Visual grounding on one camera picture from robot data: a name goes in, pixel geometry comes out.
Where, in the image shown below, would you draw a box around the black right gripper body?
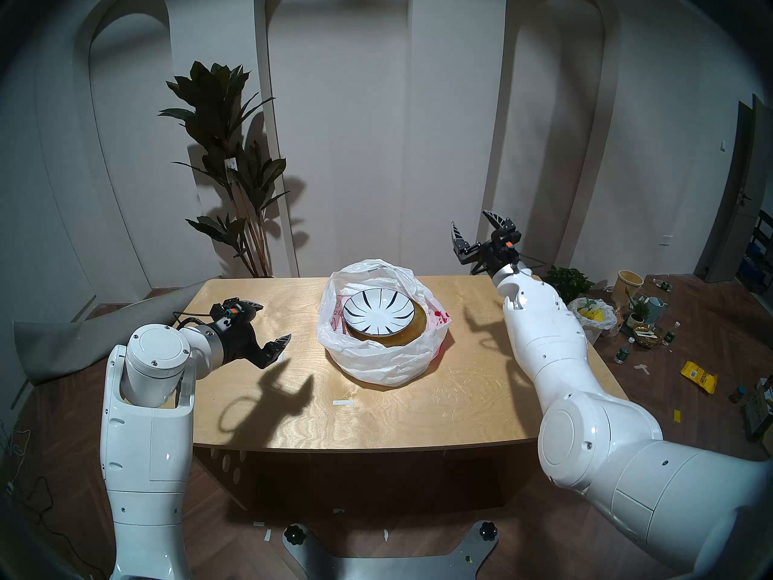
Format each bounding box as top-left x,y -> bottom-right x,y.
459,228 -> 523,277

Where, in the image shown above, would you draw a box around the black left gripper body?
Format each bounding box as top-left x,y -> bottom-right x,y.
208,299 -> 272,369

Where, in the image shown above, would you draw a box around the round gold metal plate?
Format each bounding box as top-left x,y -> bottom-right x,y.
344,298 -> 428,347

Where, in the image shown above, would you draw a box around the white plate dark stripes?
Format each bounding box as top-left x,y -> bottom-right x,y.
342,288 -> 416,337

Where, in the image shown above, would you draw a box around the white plastic bag red print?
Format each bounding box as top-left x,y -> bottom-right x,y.
317,259 -> 452,387

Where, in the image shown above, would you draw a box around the white trash bag yellow waste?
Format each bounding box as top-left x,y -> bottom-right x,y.
568,297 -> 620,345

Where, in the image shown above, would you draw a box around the small green potted plant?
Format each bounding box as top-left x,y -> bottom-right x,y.
545,266 -> 595,305

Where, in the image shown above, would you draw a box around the beige round pot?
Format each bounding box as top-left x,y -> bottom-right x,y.
612,269 -> 645,305

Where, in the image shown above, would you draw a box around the grey rolled carpet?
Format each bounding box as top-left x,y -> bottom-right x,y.
13,280 -> 206,385

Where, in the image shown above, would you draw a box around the tall dark leafy plant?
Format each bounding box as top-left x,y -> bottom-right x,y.
158,61 -> 290,279

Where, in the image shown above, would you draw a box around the grey door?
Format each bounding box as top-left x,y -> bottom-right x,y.
694,94 -> 773,283

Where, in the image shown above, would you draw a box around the yellow snack package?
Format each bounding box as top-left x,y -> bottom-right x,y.
681,360 -> 719,395

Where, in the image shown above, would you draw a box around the dark shelf blue crates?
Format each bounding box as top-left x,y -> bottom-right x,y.
737,210 -> 773,295

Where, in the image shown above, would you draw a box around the cardboard box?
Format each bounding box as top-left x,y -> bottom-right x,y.
744,376 -> 773,443

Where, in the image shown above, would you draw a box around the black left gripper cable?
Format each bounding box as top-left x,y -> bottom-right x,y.
174,310 -> 215,332

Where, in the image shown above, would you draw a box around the grey metal robot base plate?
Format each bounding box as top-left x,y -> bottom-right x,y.
283,520 -> 499,580

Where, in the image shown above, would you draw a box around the thin floor cables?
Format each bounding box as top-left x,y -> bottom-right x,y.
0,422 -> 115,573

